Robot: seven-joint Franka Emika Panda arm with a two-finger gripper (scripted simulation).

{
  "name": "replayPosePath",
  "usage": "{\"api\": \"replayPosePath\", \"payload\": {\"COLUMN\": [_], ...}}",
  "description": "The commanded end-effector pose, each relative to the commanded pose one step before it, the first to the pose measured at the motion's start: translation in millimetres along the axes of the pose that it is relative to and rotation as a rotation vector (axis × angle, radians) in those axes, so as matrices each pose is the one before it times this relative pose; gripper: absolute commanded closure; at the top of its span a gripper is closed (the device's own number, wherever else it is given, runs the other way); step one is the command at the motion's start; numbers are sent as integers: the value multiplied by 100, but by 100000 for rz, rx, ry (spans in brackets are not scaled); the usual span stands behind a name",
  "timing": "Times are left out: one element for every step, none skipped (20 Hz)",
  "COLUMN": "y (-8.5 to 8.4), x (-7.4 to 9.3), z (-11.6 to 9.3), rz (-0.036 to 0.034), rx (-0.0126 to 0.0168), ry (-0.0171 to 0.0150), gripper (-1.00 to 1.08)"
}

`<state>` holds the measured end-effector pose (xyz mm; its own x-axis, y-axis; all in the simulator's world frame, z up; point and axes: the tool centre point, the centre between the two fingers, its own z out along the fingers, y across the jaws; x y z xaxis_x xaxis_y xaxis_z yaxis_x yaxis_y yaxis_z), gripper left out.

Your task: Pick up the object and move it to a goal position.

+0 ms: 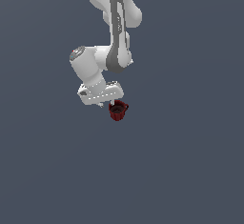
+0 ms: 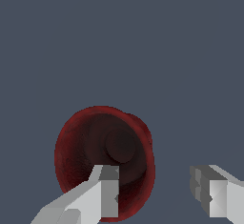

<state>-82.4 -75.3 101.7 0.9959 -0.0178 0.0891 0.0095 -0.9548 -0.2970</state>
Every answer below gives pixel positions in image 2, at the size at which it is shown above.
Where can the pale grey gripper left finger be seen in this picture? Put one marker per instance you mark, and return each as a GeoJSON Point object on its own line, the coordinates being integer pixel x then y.
{"type": "Point", "coordinates": [95, 196]}

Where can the dark red bowl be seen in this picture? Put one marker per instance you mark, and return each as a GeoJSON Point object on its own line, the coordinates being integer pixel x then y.
{"type": "Point", "coordinates": [95, 138]}

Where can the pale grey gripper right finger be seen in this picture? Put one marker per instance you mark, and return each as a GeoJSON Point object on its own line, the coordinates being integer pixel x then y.
{"type": "Point", "coordinates": [222, 196]}

